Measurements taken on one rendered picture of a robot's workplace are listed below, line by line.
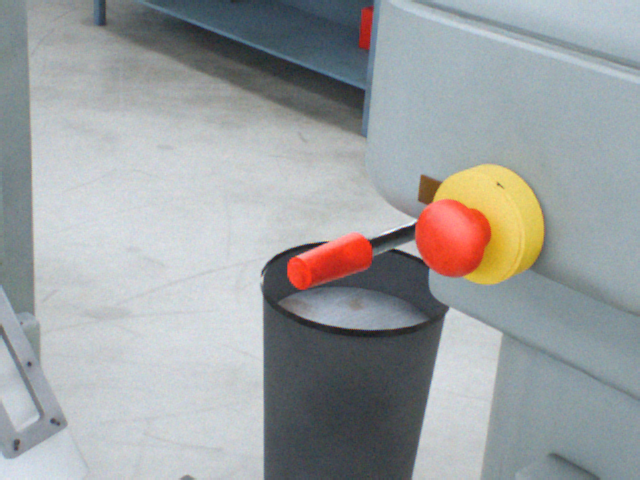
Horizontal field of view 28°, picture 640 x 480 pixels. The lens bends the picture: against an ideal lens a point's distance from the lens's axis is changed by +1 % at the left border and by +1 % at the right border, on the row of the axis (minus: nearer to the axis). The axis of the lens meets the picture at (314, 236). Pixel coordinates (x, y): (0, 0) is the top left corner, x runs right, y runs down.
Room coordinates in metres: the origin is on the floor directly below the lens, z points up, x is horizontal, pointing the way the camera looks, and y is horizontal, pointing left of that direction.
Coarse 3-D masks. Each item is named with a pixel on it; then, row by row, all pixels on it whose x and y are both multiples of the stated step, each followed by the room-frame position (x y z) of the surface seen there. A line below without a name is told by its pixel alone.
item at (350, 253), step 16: (400, 224) 0.70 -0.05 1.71; (336, 240) 0.66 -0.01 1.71; (352, 240) 0.66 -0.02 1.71; (368, 240) 0.68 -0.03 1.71; (384, 240) 0.68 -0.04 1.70; (400, 240) 0.69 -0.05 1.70; (304, 256) 0.64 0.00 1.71; (320, 256) 0.64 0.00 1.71; (336, 256) 0.65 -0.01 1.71; (352, 256) 0.65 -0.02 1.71; (368, 256) 0.66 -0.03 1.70; (288, 272) 0.64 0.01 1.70; (304, 272) 0.63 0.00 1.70; (320, 272) 0.64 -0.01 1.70; (336, 272) 0.64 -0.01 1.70; (352, 272) 0.66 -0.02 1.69; (304, 288) 0.63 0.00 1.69
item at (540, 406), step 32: (512, 352) 0.74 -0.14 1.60; (512, 384) 0.74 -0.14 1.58; (544, 384) 0.72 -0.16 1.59; (576, 384) 0.70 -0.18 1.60; (512, 416) 0.73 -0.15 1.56; (544, 416) 0.71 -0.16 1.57; (576, 416) 0.70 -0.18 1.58; (608, 416) 0.68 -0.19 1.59; (512, 448) 0.73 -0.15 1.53; (544, 448) 0.71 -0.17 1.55; (576, 448) 0.70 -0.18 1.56; (608, 448) 0.68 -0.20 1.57
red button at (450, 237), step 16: (432, 208) 0.57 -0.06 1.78; (448, 208) 0.57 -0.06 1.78; (464, 208) 0.57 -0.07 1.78; (416, 224) 0.58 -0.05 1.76; (432, 224) 0.57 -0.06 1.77; (448, 224) 0.56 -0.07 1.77; (464, 224) 0.56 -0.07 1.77; (480, 224) 0.57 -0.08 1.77; (416, 240) 0.58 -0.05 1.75; (432, 240) 0.56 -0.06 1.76; (448, 240) 0.56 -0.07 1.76; (464, 240) 0.56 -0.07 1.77; (480, 240) 0.56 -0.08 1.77; (432, 256) 0.56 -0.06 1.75; (448, 256) 0.56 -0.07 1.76; (464, 256) 0.55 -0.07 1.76; (480, 256) 0.56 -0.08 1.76; (448, 272) 0.56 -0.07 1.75; (464, 272) 0.56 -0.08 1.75
